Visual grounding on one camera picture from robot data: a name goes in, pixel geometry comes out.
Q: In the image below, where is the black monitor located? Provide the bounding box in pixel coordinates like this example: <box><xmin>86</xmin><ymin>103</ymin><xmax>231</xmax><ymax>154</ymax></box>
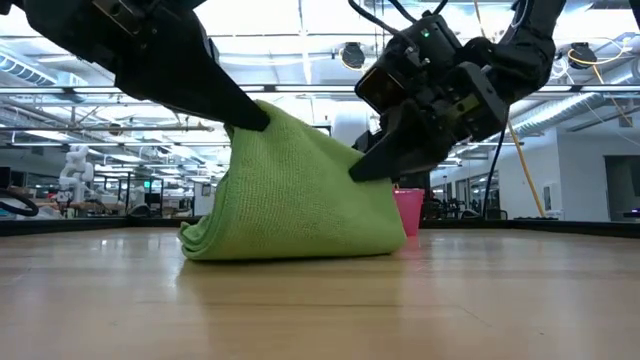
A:
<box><xmin>397</xmin><ymin>171</ymin><xmax>432</xmax><ymax>191</ymax></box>

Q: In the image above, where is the yellow hanging cable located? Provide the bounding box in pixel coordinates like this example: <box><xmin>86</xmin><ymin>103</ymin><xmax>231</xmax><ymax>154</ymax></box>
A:
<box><xmin>507</xmin><ymin>122</ymin><xmax>547</xmax><ymax>218</ymax></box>

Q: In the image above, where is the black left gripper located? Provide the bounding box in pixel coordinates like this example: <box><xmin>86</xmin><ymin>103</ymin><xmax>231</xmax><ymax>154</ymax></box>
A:
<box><xmin>22</xmin><ymin>0</ymin><xmax>271</xmax><ymax>133</ymax></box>

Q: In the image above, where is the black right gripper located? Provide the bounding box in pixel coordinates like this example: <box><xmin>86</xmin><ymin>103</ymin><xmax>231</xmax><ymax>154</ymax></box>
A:
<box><xmin>348</xmin><ymin>12</ymin><xmax>511</xmax><ymax>183</ymax></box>

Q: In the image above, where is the black metal table frame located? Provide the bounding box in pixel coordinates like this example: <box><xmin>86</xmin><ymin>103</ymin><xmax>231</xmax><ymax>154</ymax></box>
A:
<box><xmin>0</xmin><ymin>216</ymin><xmax>640</xmax><ymax>239</ymax></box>

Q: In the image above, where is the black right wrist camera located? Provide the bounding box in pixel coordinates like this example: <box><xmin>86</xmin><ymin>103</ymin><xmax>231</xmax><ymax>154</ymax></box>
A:
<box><xmin>354</xmin><ymin>63</ymin><xmax>409</xmax><ymax>115</ymax></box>

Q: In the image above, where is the red plastic tray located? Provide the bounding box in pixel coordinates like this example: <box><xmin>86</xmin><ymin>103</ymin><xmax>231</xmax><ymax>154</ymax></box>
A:
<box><xmin>392</xmin><ymin>187</ymin><xmax>426</xmax><ymax>238</ymax></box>

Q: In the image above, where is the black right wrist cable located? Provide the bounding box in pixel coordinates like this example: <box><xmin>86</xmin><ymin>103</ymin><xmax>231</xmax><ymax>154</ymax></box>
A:
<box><xmin>347</xmin><ymin>0</ymin><xmax>451</xmax><ymax>51</ymax></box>

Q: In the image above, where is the black cable loop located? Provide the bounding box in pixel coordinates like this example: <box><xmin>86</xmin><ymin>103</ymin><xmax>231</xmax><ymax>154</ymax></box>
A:
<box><xmin>0</xmin><ymin>187</ymin><xmax>40</xmax><ymax>218</ymax></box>

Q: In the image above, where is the black ceiling cable reel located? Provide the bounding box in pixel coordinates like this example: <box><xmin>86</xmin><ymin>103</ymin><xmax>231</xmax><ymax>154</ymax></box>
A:
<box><xmin>567</xmin><ymin>42</ymin><xmax>599</xmax><ymax>70</ymax></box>
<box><xmin>338</xmin><ymin>41</ymin><xmax>369</xmax><ymax>71</ymax></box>

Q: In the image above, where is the white pillar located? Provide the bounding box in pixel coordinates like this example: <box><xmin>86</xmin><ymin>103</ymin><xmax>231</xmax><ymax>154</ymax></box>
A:
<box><xmin>332</xmin><ymin>110</ymin><xmax>372</xmax><ymax>149</ymax></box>

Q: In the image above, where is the dark grey monitor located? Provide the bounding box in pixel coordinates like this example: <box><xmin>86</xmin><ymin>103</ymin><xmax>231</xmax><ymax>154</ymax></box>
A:
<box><xmin>603</xmin><ymin>153</ymin><xmax>640</xmax><ymax>222</ymax></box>

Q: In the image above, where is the bright green microfiber towel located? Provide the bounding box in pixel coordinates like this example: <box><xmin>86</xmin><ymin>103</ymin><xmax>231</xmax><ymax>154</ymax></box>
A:
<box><xmin>178</xmin><ymin>99</ymin><xmax>408</xmax><ymax>262</ymax></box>

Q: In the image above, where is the thick black hanging cable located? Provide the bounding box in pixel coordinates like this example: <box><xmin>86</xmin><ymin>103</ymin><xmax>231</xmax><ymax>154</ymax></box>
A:
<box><xmin>481</xmin><ymin>124</ymin><xmax>509</xmax><ymax>219</ymax></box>

